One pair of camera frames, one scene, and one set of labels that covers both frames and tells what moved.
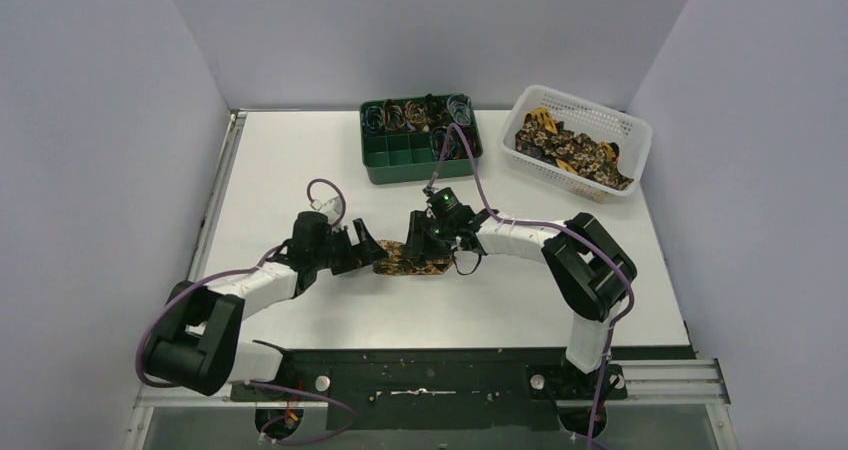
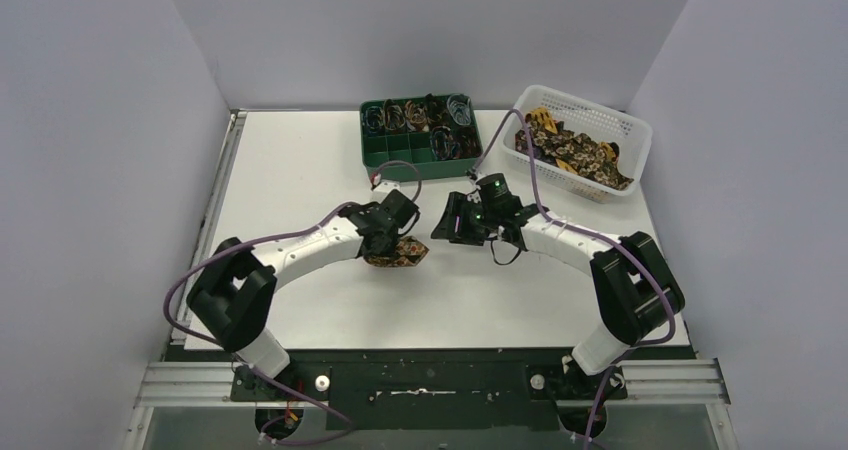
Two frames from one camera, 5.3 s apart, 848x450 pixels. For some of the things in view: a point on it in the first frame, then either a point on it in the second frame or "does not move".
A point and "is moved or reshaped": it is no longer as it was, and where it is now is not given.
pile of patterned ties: (542, 136) does not move
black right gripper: (419, 245) to (458, 206)
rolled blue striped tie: (373, 119) does not move
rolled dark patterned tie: (437, 111) does not move
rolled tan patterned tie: (415, 116) does not move
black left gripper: (357, 242) to (382, 240)
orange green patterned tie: (394, 262) is moved or reshaped
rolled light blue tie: (459, 106) does not move
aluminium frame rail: (152, 396) does not move
